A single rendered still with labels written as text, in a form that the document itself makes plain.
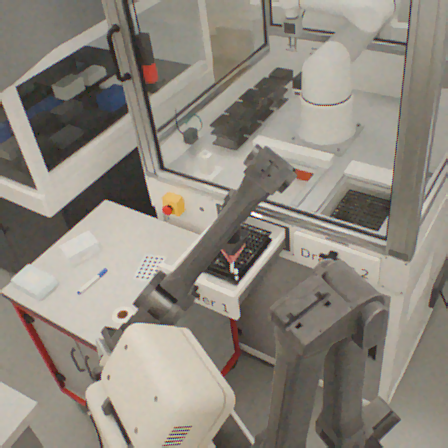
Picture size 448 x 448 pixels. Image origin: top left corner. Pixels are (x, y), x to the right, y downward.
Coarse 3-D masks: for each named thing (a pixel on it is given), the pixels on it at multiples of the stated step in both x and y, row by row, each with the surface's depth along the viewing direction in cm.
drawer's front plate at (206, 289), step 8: (160, 264) 175; (168, 272) 174; (200, 280) 168; (200, 288) 169; (208, 288) 166; (216, 288) 165; (224, 288) 165; (200, 296) 172; (208, 296) 169; (216, 296) 167; (224, 296) 164; (232, 296) 162; (216, 304) 170; (224, 304) 167; (232, 304) 164; (224, 312) 170; (232, 312) 167
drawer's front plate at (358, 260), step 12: (300, 240) 179; (312, 240) 176; (324, 240) 175; (300, 252) 183; (312, 252) 180; (324, 252) 176; (348, 252) 170; (360, 252) 169; (348, 264) 174; (360, 264) 171; (372, 264) 168; (372, 276) 171
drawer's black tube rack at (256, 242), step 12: (252, 228) 187; (252, 240) 184; (264, 240) 182; (240, 252) 179; (252, 252) 179; (228, 264) 178; (240, 264) 175; (252, 264) 180; (228, 276) 176; (240, 276) 175
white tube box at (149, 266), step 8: (144, 256) 198; (152, 256) 197; (160, 256) 197; (144, 264) 195; (152, 264) 194; (136, 272) 192; (144, 272) 192; (152, 272) 191; (136, 280) 190; (144, 280) 189
